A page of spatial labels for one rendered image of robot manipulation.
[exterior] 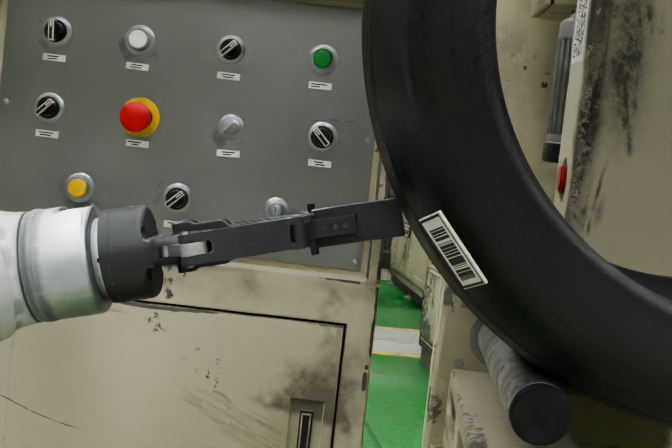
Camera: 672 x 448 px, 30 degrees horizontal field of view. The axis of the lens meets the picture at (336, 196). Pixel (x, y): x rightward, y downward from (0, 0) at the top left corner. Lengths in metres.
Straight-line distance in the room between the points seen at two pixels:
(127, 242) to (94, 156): 0.70
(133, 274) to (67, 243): 0.06
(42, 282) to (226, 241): 0.15
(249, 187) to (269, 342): 0.20
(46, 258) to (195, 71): 0.71
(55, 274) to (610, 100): 0.58
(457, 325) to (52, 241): 0.44
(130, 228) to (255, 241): 0.10
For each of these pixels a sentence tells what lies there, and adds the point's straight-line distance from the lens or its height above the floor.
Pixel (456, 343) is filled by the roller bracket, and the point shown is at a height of 0.89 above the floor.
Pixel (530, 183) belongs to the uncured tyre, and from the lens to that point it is 0.87.
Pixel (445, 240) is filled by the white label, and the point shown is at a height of 1.02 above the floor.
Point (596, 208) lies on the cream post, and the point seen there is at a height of 1.04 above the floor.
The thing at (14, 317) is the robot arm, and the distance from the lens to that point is 1.00.
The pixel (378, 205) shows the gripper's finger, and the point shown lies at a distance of 0.98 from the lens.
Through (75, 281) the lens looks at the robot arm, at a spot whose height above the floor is 0.95.
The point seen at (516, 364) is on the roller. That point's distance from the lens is 1.00.
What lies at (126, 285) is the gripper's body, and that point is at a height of 0.95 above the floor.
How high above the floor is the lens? 1.09
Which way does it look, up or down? 3 degrees down
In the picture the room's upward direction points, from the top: 6 degrees clockwise
